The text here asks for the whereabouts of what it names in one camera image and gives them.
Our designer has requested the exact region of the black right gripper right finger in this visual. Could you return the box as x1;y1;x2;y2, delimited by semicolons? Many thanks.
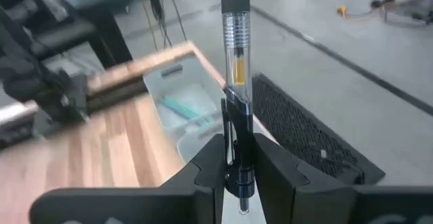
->
253;133;433;224

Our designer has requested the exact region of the teal pencil with eraser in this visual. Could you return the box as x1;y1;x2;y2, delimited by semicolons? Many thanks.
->
164;98;209;125
160;95;204;122

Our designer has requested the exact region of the black clear ballpoint pen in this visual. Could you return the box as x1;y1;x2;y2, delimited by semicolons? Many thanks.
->
219;0;255;215

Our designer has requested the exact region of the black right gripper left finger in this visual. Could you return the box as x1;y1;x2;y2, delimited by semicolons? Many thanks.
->
28;134;227;224

